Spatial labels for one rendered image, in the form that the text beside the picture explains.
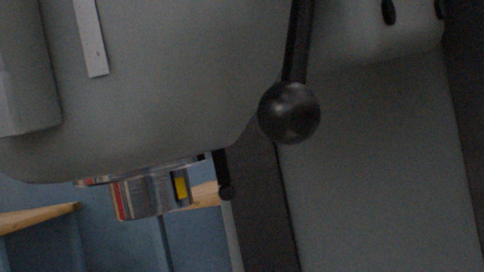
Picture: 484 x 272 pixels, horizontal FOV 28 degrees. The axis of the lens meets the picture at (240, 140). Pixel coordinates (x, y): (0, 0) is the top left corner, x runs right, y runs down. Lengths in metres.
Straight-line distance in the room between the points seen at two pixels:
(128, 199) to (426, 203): 0.41
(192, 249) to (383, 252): 4.63
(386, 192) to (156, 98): 0.46
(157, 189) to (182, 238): 5.00
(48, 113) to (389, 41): 0.25
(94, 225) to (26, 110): 5.40
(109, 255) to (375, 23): 5.27
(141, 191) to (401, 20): 0.23
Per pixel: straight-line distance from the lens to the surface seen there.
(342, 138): 0.90
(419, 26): 0.70
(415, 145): 0.88
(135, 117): 0.47
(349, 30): 0.61
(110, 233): 5.80
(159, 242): 4.67
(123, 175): 0.52
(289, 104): 0.43
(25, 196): 6.13
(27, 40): 0.47
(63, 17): 0.47
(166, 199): 0.54
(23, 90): 0.45
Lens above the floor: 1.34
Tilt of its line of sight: 3 degrees down
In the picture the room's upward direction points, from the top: 12 degrees counter-clockwise
